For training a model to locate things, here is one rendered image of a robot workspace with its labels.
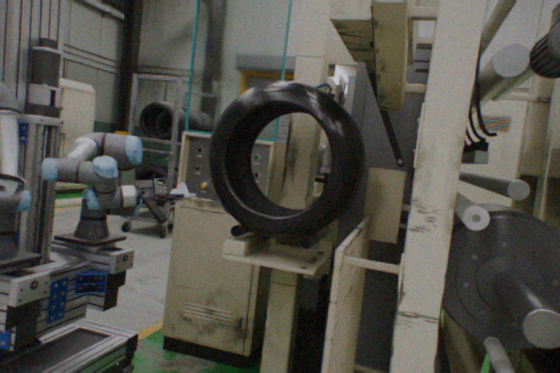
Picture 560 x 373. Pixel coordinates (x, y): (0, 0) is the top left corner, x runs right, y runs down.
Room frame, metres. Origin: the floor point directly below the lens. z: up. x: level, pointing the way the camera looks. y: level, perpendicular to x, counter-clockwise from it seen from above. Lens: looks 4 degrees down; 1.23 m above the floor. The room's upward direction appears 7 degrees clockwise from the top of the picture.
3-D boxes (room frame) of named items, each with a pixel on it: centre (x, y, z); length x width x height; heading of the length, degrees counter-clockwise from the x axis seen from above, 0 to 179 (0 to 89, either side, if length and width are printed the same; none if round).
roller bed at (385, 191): (2.00, -0.46, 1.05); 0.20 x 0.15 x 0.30; 164
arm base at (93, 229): (2.21, 0.87, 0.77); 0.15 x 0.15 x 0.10
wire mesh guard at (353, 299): (1.58, -0.29, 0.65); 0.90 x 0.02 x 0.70; 164
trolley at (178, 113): (6.13, 1.43, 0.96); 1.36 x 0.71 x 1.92; 161
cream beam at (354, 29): (1.69, -0.28, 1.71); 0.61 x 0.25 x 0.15; 164
